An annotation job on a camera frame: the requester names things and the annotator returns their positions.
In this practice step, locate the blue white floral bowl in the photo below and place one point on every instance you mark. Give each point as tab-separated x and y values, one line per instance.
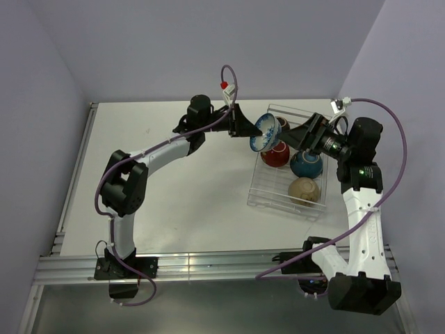
270	129

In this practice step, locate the small tan patterned bowl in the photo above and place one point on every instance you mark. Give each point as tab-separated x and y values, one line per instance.
284	124

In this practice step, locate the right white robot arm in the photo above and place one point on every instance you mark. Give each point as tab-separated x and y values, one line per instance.
363	282

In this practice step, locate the tan blue-outside bowl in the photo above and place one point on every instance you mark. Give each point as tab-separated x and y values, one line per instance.
303	164

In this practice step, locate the black glossy bowl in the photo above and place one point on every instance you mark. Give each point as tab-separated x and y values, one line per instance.
304	191

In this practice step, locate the white plain bowl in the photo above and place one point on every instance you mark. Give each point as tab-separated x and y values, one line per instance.
276	157

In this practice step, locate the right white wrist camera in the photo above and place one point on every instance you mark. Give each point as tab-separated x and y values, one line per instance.
339	107

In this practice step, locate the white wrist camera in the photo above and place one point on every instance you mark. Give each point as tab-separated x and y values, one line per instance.
228	92
339	107

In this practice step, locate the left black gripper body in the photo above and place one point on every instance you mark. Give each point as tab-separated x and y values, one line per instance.
226	125

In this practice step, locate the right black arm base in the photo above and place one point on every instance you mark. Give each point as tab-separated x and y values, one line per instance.
304	266

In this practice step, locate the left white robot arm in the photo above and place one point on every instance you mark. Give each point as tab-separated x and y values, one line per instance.
121	190

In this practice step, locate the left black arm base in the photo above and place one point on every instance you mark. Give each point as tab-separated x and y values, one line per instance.
124	276

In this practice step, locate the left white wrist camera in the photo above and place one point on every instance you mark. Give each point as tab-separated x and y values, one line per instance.
228	92

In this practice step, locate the white wire dish rack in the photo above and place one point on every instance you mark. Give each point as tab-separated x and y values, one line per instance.
269	189

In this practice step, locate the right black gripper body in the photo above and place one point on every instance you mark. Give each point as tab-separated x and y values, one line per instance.
329	142

